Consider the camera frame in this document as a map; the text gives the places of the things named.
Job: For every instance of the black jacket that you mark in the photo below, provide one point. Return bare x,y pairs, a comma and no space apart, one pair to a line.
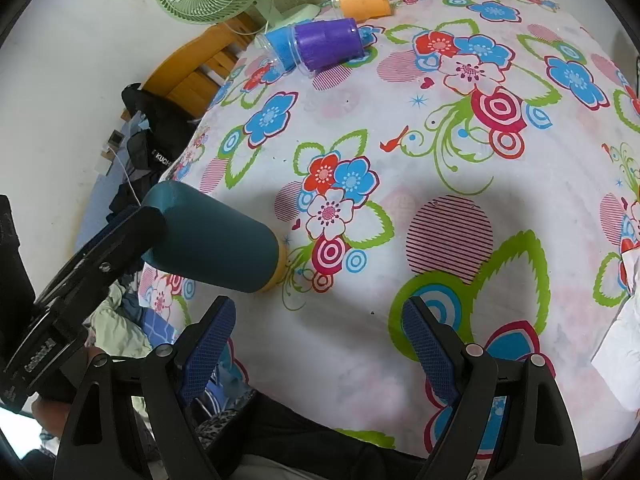
160,130

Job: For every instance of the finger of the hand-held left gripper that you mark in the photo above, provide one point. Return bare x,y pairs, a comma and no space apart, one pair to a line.
142,227

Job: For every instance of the floral bedsheet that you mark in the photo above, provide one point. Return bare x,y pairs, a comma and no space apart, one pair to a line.
425,185

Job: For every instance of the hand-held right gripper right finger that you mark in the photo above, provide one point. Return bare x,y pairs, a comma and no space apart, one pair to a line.
428,355

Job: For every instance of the white paper sheet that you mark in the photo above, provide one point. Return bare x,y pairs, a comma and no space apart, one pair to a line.
620,345

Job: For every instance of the blue cup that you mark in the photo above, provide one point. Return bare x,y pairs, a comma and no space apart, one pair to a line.
277,45

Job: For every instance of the orange cup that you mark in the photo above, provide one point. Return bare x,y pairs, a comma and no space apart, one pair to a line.
364,2

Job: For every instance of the teal cup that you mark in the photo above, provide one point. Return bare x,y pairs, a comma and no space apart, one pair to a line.
215,240

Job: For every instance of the purple cup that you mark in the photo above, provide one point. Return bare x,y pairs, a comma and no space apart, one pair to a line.
327,42

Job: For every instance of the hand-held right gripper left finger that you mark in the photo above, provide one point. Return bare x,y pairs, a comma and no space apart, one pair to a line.
209,352

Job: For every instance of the person's left hand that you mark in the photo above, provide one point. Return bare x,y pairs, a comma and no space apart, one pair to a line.
49,417

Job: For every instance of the pile of light clothes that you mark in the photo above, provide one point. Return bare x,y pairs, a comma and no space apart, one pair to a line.
117,320

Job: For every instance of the wall socket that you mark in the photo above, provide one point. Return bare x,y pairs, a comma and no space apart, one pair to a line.
115,139

